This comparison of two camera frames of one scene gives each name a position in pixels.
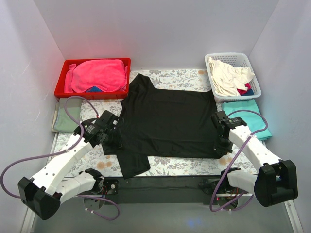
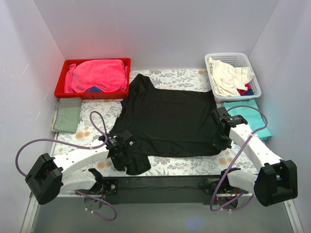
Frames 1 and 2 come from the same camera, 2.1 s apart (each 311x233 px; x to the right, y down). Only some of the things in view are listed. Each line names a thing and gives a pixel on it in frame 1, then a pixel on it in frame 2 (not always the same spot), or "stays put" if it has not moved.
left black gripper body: x=112 y=135 → x=120 y=157
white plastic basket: x=235 y=60 stays put
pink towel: x=109 y=75 stays put
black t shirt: x=158 y=124 stays put
